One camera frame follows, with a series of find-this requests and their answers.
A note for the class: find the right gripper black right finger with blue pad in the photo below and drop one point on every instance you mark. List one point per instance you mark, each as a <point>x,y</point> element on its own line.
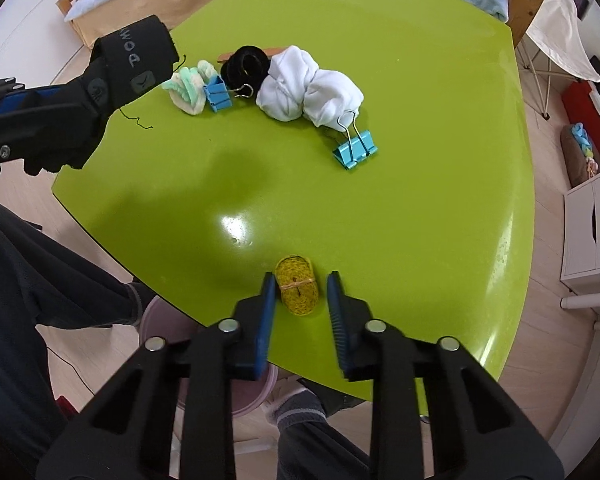
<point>477,430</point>

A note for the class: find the black strap glove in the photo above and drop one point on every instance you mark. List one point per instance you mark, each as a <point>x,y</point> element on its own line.
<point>124,66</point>

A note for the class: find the green table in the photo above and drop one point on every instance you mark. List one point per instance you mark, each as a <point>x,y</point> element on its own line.
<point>434,231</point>

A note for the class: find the black tape roll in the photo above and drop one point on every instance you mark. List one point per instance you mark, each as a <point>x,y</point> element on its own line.
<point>248,70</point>

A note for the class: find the white drawer cabinet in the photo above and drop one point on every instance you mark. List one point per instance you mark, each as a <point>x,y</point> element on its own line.
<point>580,271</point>

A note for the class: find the wooden clothespin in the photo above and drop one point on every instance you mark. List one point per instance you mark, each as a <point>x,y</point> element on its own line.
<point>242,52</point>

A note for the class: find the brown basket with toys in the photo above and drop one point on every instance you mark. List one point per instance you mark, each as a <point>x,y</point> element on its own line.
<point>581,158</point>

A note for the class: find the green white sock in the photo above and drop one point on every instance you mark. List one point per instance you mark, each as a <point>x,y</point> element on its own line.
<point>186,87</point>

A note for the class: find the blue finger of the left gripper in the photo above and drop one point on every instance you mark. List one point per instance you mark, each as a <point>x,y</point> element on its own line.
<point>30,101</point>

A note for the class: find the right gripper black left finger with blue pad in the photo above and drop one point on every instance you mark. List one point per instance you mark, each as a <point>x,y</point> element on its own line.
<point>125,431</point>

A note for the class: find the red storage box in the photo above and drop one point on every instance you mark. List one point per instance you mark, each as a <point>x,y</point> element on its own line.
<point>577,102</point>

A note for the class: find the blue binder clip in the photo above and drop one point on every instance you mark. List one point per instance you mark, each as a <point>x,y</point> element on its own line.
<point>357,147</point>
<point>220,97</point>

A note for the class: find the white folding chair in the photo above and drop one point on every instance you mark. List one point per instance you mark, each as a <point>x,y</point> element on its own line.
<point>551,46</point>

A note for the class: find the white cloth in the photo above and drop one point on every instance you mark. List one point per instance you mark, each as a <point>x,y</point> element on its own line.
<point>296,87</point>

